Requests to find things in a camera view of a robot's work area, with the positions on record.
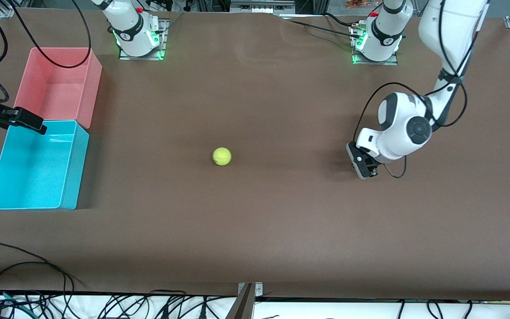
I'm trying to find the yellow-green tennis ball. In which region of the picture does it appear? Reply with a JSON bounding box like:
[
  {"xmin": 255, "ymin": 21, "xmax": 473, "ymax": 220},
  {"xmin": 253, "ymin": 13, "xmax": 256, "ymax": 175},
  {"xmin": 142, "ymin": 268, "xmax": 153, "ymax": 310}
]
[{"xmin": 212, "ymin": 147, "xmax": 232, "ymax": 166}]

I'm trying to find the blue plastic bin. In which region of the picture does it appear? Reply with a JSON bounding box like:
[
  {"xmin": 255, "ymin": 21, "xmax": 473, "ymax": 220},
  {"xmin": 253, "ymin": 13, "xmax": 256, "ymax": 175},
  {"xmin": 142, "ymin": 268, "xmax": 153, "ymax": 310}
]
[{"xmin": 0, "ymin": 120, "xmax": 90, "ymax": 210}]

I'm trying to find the pink plastic bin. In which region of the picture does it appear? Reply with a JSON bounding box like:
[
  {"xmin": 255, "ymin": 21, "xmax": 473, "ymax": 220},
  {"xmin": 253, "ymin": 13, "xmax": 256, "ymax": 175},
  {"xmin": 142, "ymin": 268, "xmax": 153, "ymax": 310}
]
[{"xmin": 11, "ymin": 47, "xmax": 103, "ymax": 129}]

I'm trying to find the dark metal bar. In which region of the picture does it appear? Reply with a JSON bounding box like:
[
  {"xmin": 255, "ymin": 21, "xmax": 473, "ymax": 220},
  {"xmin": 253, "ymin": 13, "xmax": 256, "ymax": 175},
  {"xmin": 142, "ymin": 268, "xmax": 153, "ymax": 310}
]
[{"xmin": 225, "ymin": 284, "xmax": 255, "ymax": 319}]

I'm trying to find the grey power strip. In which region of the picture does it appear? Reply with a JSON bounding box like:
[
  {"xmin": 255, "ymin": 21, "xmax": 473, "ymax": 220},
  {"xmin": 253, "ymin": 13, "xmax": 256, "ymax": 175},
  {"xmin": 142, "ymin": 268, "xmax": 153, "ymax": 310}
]
[{"xmin": 230, "ymin": 0, "xmax": 296, "ymax": 14}]

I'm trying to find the long black left arm cable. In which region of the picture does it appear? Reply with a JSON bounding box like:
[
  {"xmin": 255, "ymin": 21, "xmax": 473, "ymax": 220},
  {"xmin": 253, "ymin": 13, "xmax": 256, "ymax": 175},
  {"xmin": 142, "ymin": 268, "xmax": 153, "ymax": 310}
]
[{"xmin": 353, "ymin": 0, "xmax": 481, "ymax": 179}]

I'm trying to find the long black arm cable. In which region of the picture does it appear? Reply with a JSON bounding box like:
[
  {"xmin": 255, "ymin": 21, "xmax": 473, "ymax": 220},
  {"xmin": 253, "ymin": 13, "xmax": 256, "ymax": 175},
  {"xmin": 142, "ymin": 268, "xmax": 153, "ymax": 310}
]
[
  {"xmin": 353, "ymin": 0, "xmax": 481, "ymax": 179},
  {"xmin": 11, "ymin": 0, "xmax": 93, "ymax": 69}
]

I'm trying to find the long black right arm cable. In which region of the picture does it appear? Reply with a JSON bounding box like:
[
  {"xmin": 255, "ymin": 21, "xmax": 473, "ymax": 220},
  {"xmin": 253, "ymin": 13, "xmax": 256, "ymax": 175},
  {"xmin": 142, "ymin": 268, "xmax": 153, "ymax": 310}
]
[{"xmin": 11, "ymin": 0, "xmax": 93, "ymax": 69}]

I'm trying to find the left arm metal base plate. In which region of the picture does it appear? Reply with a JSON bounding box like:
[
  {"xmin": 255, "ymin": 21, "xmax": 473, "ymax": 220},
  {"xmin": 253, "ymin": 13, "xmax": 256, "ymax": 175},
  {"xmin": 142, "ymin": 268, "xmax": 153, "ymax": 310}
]
[{"xmin": 352, "ymin": 24, "xmax": 398, "ymax": 66}]

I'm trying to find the black cable on table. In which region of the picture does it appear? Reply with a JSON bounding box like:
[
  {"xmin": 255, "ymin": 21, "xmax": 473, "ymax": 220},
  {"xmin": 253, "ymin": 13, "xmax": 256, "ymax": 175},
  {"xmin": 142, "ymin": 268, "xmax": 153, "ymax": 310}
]
[
  {"xmin": 153, "ymin": 11, "xmax": 185, "ymax": 36},
  {"xmin": 277, "ymin": 13, "xmax": 362, "ymax": 39},
  {"xmin": 324, "ymin": 12, "xmax": 359, "ymax": 28}
]

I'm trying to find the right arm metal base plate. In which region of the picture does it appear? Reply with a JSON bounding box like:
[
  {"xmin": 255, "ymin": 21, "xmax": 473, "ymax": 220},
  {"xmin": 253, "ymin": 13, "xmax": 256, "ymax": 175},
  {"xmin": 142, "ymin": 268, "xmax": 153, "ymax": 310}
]
[{"xmin": 119, "ymin": 19, "xmax": 167, "ymax": 60}]

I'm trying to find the silver metal table bracket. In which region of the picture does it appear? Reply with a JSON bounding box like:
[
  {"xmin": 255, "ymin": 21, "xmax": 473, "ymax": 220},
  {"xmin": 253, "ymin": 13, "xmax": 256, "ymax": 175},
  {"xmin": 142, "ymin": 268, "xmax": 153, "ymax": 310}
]
[{"xmin": 237, "ymin": 282, "xmax": 263, "ymax": 298}]

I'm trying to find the teal cable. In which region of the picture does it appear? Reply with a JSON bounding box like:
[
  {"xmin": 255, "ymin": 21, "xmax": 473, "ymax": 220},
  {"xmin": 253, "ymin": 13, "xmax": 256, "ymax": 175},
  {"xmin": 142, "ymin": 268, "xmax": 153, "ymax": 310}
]
[{"xmin": 0, "ymin": 288, "xmax": 30, "ymax": 313}]

